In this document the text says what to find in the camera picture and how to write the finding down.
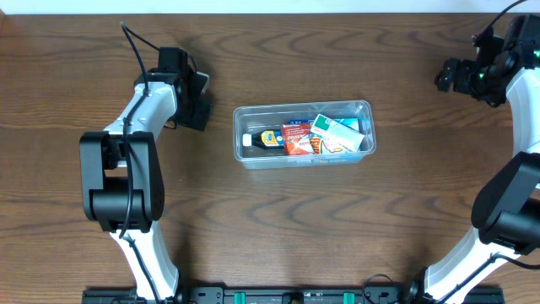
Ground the dark bottle white cap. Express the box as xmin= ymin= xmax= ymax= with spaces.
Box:
xmin=242 ymin=129 xmax=284 ymax=149

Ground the red orange box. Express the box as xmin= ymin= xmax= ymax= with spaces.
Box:
xmin=281 ymin=122 xmax=315 ymax=155

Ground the white green medicine box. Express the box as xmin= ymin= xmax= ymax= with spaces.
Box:
xmin=310 ymin=114 xmax=365 ymax=152

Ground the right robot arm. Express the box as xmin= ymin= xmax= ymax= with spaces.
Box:
xmin=406 ymin=14 xmax=539 ymax=303

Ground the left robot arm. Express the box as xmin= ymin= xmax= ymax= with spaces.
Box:
xmin=79 ymin=69 xmax=212 ymax=303

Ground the clear plastic container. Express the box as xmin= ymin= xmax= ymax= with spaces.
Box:
xmin=233 ymin=100 xmax=376 ymax=170

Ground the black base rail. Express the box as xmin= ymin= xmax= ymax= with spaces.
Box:
xmin=81 ymin=286 xmax=505 ymax=304

